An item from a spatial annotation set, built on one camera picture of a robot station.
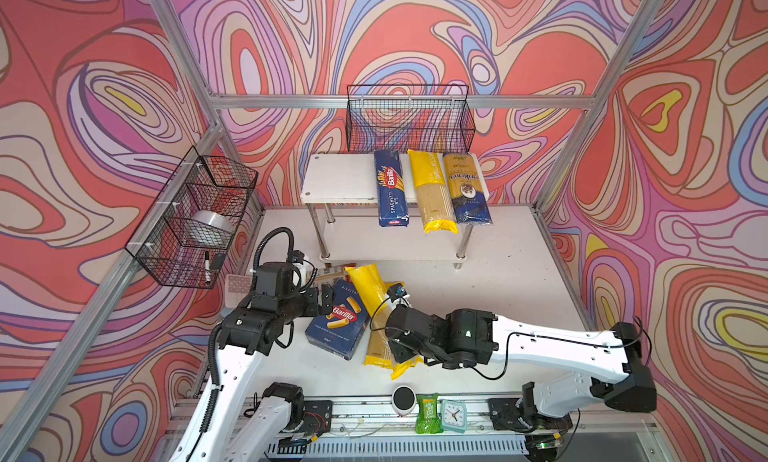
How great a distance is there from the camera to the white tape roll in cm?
71

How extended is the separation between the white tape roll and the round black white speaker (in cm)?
57

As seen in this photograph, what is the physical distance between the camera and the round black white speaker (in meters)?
0.72
